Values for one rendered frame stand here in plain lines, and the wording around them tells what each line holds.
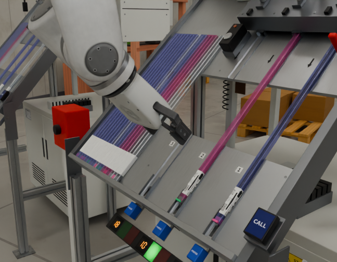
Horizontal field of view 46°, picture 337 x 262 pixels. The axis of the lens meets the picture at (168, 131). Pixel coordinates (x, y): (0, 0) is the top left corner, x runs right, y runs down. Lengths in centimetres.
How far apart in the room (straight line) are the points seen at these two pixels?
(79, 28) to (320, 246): 73
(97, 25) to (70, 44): 4
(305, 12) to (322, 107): 323
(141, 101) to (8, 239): 175
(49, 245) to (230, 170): 151
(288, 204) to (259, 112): 315
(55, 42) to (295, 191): 47
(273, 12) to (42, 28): 61
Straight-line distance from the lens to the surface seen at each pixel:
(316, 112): 420
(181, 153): 93
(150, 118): 66
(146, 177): 95
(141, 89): 65
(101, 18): 52
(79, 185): 127
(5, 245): 227
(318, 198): 114
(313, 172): 77
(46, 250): 215
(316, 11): 97
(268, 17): 103
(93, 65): 54
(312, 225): 107
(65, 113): 153
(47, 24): 59
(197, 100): 147
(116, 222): 95
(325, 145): 78
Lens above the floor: 111
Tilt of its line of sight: 16 degrees down
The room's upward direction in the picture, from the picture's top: straight up
